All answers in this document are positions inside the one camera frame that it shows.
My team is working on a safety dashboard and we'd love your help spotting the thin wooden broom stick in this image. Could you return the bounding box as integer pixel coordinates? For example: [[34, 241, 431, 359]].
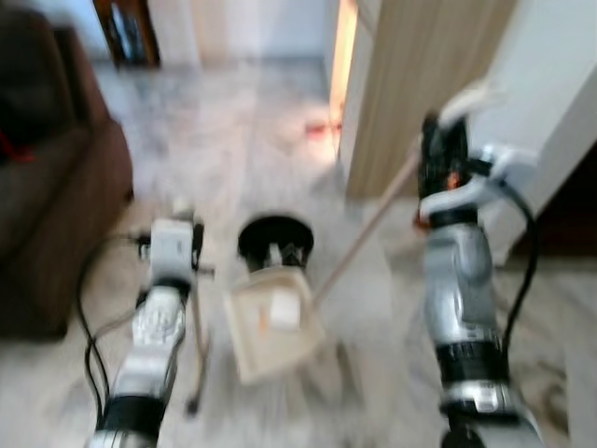
[[177, 201, 212, 416]]

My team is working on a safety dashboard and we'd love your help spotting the cream long-handled dustpan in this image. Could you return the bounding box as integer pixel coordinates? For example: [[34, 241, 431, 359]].
[[227, 79, 509, 385]]

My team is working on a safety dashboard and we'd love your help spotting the small red floor object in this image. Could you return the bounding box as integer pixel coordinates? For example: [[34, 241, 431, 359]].
[[306, 118, 342, 141]]

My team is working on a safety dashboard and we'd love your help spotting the light wooden door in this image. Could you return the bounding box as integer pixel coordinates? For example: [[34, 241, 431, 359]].
[[345, 0, 519, 199]]

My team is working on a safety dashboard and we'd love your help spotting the black round bin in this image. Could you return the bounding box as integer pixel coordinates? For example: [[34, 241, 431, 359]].
[[238, 215, 314, 273]]

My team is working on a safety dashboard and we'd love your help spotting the white paper piece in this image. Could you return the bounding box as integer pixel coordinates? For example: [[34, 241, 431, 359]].
[[269, 291, 301, 329]]

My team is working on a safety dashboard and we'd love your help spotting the brown sofa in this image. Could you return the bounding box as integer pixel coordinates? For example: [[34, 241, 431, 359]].
[[0, 9, 134, 339]]

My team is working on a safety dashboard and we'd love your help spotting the dark wooden furniture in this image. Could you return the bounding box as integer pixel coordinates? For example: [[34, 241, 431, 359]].
[[93, 0, 161, 68]]

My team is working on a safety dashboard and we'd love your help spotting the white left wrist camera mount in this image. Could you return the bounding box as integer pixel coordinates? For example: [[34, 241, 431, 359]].
[[149, 219, 197, 287]]

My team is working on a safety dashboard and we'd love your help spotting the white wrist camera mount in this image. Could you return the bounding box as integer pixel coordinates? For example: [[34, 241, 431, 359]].
[[417, 145, 539, 223], [149, 219, 197, 287]]

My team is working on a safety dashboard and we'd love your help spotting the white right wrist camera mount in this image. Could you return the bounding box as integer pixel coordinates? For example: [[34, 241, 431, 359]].
[[417, 145, 539, 223]]

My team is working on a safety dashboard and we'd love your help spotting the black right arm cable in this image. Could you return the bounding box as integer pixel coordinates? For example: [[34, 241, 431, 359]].
[[485, 177, 540, 374]]

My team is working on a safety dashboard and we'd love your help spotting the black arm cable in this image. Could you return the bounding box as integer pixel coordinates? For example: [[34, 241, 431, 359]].
[[75, 233, 152, 421], [485, 177, 540, 374]]

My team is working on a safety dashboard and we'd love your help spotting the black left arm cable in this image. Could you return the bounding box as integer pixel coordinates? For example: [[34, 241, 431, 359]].
[[75, 233, 152, 421]]

